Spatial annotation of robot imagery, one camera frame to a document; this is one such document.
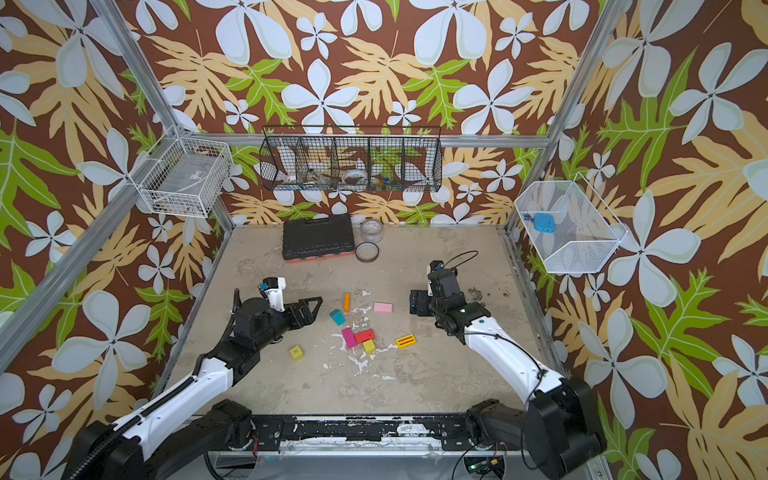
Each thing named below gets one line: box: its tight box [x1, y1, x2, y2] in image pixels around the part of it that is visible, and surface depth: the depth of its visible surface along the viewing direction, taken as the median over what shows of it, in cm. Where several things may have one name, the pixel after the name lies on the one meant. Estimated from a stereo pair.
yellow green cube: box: [289, 345, 304, 361], surface depth 87 cm
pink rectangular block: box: [373, 302, 393, 313], surface depth 98 cm
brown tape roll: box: [354, 241, 380, 263], surface depth 115 cm
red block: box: [355, 329, 375, 343], surface depth 92 cm
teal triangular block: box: [329, 308, 346, 327], surface depth 97 cm
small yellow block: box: [362, 339, 376, 355], surface depth 88 cm
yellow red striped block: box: [396, 334, 417, 349], surface depth 91 cm
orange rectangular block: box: [343, 293, 351, 313], surface depth 98 cm
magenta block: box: [342, 328, 358, 349], surface depth 92 cm
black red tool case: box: [282, 214, 355, 263], surface depth 116 cm
